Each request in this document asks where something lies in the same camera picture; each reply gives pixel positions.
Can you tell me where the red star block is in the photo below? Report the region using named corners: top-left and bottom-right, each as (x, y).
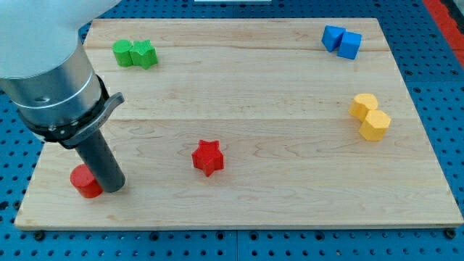
top-left (191, 140), bottom-right (225, 177)

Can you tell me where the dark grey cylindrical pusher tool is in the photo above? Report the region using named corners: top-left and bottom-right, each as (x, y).
top-left (75, 130), bottom-right (125, 193)

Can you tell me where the green cylinder block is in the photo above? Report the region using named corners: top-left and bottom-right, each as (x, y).
top-left (112, 39), bottom-right (133, 67)

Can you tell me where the yellow octagon block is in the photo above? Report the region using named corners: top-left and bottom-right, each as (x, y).
top-left (359, 110), bottom-right (392, 141)

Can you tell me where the blue cube block right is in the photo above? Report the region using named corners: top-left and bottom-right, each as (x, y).
top-left (337, 31), bottom-right (362, 59)

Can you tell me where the red cylinder block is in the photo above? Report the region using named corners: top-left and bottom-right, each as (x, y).
top-left (70, 164), bottom-right (103, 199)

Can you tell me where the light wooden board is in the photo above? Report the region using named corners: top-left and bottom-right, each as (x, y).
top-left (14, 18), bottom-right (463, 231)

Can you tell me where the yellow heart block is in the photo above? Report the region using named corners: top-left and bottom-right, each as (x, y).
top-left (349, 94), bottom-right (378, 122)

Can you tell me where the blue cube block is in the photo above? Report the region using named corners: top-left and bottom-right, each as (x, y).
top-left (337, 31), bottom-right (362, 59)
top-left (321, 25), bottom-right (346, 52)

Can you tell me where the blue cube block left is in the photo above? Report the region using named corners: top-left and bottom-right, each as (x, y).
top-left (321, 25), bottom-right (346, 52)

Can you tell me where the green star block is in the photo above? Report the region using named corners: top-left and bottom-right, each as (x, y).
top-left (130, 40), bottom-right (158, 70)

